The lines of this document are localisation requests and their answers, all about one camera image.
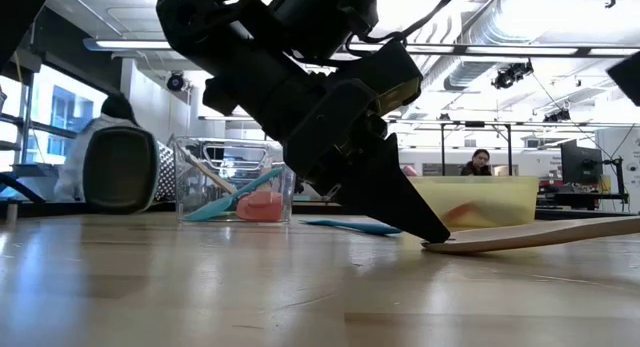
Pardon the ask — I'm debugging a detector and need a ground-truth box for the person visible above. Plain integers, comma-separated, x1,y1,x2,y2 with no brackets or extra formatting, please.
459,147,497,178
53,93,146,203

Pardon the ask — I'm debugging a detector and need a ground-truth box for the black pipe frame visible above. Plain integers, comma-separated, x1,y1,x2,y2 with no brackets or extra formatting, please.
438,120,515,178

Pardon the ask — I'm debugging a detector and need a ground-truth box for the long ceiling light strip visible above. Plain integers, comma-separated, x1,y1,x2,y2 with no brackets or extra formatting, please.
83,36,640,57

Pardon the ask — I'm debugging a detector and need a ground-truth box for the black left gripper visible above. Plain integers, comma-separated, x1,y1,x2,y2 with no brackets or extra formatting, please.
203,40,452,245

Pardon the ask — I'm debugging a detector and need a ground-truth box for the blue silicone spatula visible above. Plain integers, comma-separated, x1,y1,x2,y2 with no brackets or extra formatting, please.
183,166,285,223

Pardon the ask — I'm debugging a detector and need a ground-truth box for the black ceiling spotlight cluster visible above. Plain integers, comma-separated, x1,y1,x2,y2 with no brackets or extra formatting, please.
491,59,535,91
542,108,572,124

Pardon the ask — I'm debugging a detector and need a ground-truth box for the red spatula wooden handle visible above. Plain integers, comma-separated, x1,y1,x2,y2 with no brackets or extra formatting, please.
235,189,285,223

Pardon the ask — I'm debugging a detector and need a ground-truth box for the large window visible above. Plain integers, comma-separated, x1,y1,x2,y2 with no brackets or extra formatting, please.
0,64,109,171

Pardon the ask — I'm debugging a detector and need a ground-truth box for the silver ceiling duct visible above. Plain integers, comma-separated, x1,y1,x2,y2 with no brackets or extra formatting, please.
442,0,566,91

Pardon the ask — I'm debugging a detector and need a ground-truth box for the black background desk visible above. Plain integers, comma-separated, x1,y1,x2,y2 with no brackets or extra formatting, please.
537,189,632,213

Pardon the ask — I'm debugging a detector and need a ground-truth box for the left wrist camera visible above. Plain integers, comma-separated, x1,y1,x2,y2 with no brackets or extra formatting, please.
343,38,425,117

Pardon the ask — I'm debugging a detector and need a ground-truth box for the black computer monitor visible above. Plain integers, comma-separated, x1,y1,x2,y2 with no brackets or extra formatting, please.
559,138,605,187

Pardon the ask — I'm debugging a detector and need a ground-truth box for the black curved bracket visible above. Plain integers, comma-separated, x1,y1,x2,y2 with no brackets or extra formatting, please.
0,170,45,219

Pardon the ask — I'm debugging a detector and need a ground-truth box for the steel box grater teal handle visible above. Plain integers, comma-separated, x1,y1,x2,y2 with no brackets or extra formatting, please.
82,125,184,216

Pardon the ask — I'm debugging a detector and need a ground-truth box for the blue silicone spoon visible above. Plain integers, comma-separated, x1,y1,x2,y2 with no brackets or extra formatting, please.
299,217,403,237

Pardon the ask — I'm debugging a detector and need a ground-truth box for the tall clear plastic container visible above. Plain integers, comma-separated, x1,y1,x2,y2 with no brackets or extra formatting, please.
172,135,297,224

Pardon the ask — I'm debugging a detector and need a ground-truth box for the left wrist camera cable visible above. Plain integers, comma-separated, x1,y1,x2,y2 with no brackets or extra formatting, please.
344,0,461,44

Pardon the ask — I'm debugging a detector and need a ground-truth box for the plain wooden spork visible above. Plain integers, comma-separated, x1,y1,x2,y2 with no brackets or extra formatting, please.
421,215,640,255

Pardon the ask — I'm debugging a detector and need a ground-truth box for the yellow plastic bin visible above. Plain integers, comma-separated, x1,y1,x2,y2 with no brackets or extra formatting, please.
407,175,540,232

